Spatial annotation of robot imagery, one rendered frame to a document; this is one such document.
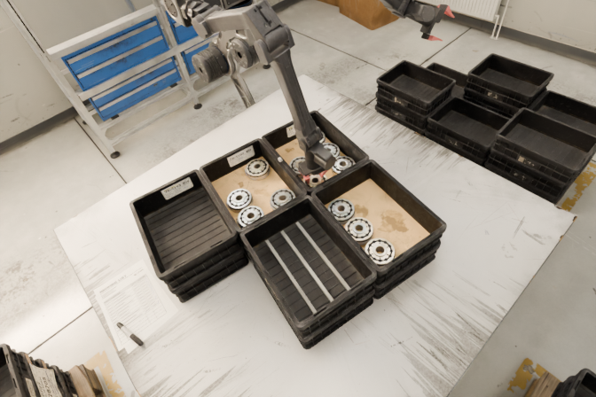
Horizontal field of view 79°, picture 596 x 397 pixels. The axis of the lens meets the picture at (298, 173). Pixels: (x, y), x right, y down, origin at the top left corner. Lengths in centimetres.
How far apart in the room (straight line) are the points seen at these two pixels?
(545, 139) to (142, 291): 215
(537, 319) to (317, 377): 135
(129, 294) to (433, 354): 113
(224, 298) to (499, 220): 113
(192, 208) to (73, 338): 127
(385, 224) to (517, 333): 109
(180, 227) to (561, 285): 198
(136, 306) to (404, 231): 105
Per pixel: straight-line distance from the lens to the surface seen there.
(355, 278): 130
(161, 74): 328
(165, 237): 155
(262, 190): 154
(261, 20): 109
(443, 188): 172
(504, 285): 153
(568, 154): 238
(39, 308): 282
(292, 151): 167
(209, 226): 150
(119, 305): 164
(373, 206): 146
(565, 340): 235
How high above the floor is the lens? 200
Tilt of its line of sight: 48 degrees down
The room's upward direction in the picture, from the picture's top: 10 degrees counter-clockwise
